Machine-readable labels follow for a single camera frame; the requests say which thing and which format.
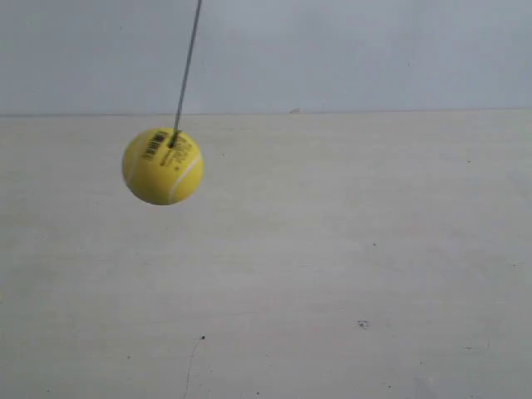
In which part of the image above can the yellow tennis ball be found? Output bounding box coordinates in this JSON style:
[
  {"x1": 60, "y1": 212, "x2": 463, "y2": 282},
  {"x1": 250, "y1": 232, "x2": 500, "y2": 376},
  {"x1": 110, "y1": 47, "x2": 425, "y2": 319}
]
[{"x1": 121, "y1": 127, "x2": 204, "y2": 205}]

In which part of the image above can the thin black hanging string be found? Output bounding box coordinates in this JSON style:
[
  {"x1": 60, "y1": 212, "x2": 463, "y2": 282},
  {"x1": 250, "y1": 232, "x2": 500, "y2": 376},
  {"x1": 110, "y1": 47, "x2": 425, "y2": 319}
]
[{"x1": 168, "y1": 0, "x2": 204, "y2": 148}]

